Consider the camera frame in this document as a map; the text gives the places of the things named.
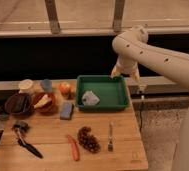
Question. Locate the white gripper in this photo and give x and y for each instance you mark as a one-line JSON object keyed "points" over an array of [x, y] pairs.
{"points": [[126, 65]]}

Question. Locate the blue sponge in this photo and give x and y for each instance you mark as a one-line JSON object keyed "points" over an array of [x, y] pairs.
{"points": [[66, 111]]}

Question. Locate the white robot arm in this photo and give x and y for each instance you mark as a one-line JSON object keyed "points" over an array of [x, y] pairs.
{"points": [[132, 49]]}

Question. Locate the green plastic tray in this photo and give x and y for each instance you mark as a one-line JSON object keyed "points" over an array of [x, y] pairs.
{"points": [[112, 93]]}

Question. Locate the crumpled grey cloth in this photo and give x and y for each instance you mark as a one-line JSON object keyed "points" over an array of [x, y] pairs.
{"points": [[90, 99]]}

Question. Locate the red apple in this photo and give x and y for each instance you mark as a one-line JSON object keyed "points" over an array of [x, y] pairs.
{"points": [[64, 88]]}

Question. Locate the metal fork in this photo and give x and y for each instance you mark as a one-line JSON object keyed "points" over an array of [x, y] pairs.
{"points": [[110, 137]]}

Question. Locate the dark grape bunch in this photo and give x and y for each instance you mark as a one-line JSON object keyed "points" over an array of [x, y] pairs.
{"points": [[87, 140]]}

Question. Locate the blue cup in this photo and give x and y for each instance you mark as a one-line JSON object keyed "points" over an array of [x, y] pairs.
{"points": [[46, 85]]}

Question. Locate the white cup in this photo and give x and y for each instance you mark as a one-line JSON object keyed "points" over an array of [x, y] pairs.
{"points": [[26, 86]]}

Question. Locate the dark brown bowl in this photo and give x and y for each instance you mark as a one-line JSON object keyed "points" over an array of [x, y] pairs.
{"points": [[19, 104]]}

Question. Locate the black handled can opener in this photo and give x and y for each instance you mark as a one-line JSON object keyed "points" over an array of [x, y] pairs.
{"points": [[20, 128]]}

